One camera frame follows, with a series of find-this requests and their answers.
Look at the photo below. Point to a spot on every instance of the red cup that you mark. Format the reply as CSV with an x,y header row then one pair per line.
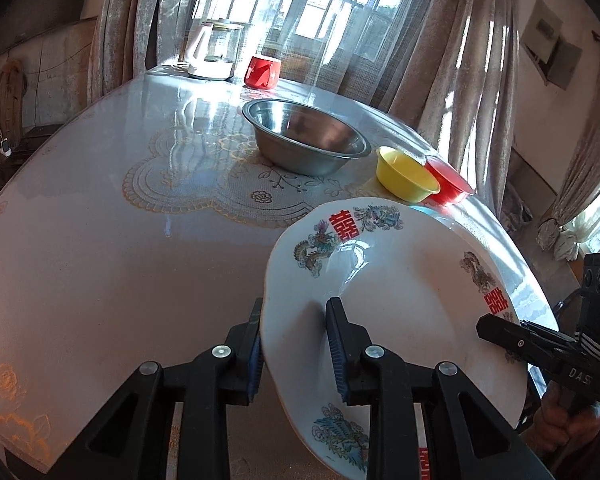
x,y
260,72

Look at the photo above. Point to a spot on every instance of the wall electrical box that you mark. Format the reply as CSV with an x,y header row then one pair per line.
x,y
545,35

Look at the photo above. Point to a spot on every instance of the stainless steel bowl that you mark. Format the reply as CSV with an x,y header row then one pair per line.
x,y
305,130

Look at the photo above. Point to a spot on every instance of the wooden chair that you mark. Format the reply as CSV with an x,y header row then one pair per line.
x,y
12,90

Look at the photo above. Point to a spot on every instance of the beige patterned curtain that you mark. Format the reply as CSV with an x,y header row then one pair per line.
x,y
460,60

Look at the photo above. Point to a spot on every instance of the tied beige curtain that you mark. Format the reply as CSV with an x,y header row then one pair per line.
x,y
580,160

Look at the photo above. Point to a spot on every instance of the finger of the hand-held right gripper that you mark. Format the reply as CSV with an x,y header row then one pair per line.
x,y
505,335

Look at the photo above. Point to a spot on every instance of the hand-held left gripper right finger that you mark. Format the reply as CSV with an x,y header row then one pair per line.
x,y
337,355

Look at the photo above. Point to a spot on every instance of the yellow plastic bowl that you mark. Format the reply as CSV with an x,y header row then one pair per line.
x,y
405,175

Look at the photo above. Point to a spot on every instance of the red plastic bowl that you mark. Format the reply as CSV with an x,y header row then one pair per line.
x,y
452,185

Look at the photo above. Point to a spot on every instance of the white printed plate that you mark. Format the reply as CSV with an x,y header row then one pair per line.
x,y
405,285

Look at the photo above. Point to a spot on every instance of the person's right hand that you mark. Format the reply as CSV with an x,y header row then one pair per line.
x,y
555,425

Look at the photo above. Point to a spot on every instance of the floral lace tablecloth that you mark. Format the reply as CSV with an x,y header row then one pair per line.
x,y
105,240

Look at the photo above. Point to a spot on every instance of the white charger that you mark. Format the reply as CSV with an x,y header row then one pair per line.
x,y
4,147

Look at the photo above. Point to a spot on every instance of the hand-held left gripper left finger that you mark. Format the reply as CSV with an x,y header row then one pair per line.
x,y
255,360

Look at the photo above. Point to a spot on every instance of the white glass electric kettle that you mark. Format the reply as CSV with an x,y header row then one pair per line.
x,y
200,50

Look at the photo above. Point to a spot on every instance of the grey patterned curtain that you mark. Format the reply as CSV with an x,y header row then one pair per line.
x,y
130,20

